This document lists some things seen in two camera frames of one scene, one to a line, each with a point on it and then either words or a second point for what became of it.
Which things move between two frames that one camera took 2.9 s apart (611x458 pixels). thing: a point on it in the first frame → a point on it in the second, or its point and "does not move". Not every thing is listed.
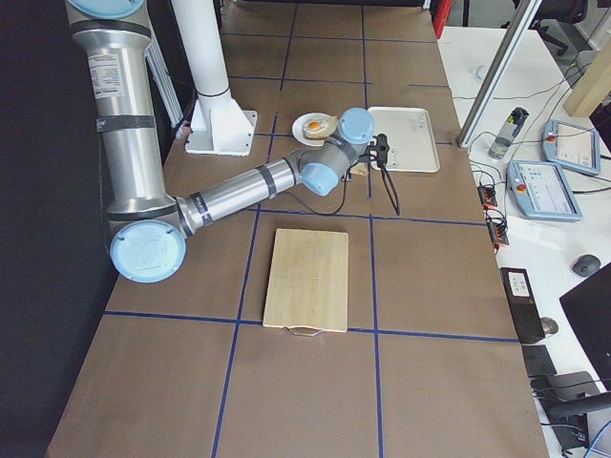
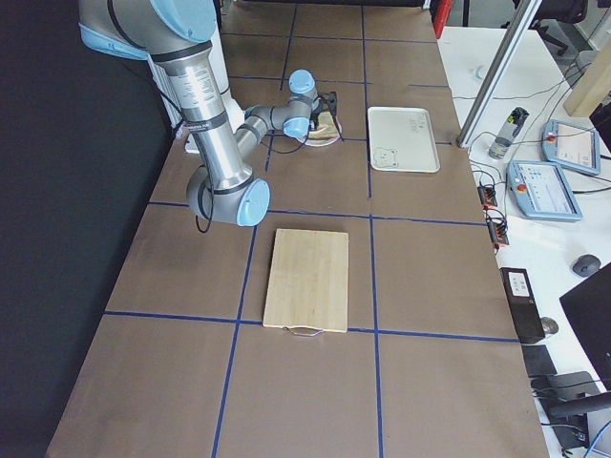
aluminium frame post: x=508 y=50 does not move
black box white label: x=523 y=303 does not move
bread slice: x=361 y=168 → x=325 y=119
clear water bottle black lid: x=507 y=135 does not move
